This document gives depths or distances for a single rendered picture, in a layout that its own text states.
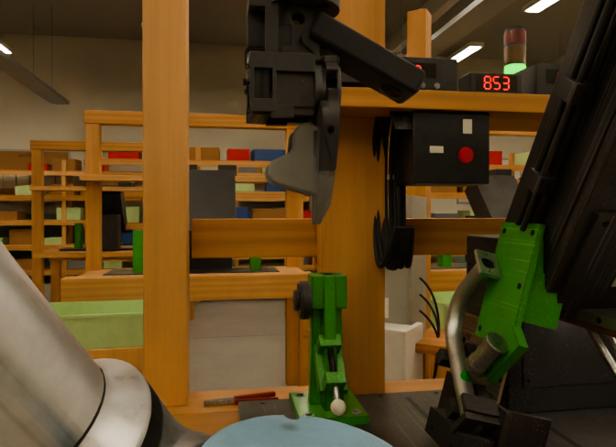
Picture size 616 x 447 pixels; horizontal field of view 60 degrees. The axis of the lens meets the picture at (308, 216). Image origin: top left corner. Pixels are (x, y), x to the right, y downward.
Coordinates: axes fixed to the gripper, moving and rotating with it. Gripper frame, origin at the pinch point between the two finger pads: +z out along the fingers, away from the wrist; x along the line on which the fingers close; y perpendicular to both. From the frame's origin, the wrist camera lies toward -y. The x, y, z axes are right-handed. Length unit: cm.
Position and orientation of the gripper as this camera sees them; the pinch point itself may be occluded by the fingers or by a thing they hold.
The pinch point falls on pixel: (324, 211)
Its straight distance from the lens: 50.6
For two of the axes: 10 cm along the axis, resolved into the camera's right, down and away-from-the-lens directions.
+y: -9.9, 0.0, -1.6
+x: 1.6, 0.1, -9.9
